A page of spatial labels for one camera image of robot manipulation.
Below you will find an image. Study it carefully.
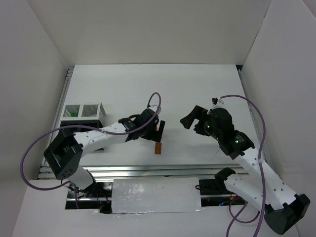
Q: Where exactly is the orange lego plate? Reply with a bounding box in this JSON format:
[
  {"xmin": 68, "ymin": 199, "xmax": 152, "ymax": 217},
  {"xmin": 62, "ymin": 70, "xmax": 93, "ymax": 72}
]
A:
[{"xmin": 155, "ymin": 142, "xmax": 162, "ymax": 155}]

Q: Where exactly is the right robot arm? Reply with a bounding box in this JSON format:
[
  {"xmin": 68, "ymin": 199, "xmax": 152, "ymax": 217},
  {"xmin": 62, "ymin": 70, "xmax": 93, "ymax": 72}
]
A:
[{"xmin": 180, "ymin": 106, "xmax": 311, "ymax": 235}]

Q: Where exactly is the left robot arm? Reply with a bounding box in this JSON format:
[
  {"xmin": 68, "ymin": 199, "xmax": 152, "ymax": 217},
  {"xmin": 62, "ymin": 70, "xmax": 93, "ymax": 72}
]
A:
[{"xmin": 43, "ymin": 105, "xmax": 165, "ymax": 197}]

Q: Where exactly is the black slatted container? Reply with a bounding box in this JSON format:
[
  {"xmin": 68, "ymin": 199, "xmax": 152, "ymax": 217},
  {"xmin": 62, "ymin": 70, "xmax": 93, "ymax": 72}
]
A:
[{"xmin": 56, "ymin": 119, "xmax": 106, "ymax": 152}]

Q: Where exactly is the white slatted container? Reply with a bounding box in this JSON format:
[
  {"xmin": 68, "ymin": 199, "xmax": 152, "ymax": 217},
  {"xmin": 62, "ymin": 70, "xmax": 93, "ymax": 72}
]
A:
[{"xmin": 60, "ymin": 102, "xmax": 106, "ymax": 121}]

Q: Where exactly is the silver tape sheet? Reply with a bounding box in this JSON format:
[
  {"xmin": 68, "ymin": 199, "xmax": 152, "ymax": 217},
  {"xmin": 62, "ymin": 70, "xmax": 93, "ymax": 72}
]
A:
[{"xmin": 112, "ymin": 177, "xmax": 202, "ymax": 214}]

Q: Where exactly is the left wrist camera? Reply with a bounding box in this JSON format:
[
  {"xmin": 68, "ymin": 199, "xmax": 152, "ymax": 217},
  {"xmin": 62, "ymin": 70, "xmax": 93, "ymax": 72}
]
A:
[{"xmin": 147, "ymin": 105, "xmax": 161, "ymax": 115}]

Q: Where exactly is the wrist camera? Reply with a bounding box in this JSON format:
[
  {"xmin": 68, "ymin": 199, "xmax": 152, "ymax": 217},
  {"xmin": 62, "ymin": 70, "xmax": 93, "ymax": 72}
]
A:
[
  {"xmin": 147, "ymin": 105, "xmax": 161, "ymax": 115},
  {"xmin": 211, "ymin": 97, "xmax": 225, "ymax": 110}
]

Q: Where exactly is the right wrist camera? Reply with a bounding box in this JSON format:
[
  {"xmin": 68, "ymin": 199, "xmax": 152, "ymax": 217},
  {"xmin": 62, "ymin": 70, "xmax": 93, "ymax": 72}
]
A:
[{"xmin": 211, "ymin": 97, "xmax": 225, "ymax": 110}]

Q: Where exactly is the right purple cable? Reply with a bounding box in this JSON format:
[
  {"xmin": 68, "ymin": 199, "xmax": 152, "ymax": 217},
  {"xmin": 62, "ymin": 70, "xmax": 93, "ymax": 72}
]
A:
[{"xmin": 218, "ymin": 94, "xmax": 267, "ymax": 237}]

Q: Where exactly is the purple cable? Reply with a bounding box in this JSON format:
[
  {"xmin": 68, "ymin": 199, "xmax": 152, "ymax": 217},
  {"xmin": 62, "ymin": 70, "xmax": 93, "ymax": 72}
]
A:
[
  {"xmin": 19, "ymin": 92, "xmax": 162, "ymax": 191},
  {"xmin": 218, "ymin": 94, "xmax": 267, "ymax": 237}
]

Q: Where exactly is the aluminium frame rail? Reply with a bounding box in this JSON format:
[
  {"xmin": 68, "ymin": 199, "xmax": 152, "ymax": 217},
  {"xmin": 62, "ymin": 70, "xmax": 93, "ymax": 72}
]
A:
[{"xmin": 37, "ymin": 164, "xmax": 255, "ymax": 180}]

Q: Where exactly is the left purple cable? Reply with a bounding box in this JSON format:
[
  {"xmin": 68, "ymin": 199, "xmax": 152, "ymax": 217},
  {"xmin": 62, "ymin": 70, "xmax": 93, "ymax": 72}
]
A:
[{"xmin": 19, "ymin": 92, "xmax": 162, "ymax": 191}]

